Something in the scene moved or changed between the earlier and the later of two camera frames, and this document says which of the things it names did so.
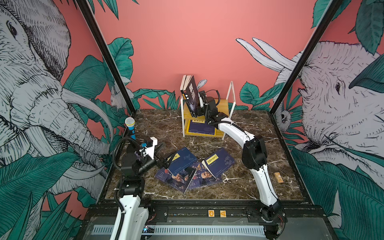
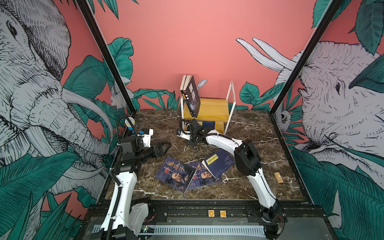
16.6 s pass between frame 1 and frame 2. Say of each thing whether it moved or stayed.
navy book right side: stayed
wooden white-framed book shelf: stayed
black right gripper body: moved
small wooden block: stayed
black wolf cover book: stayed
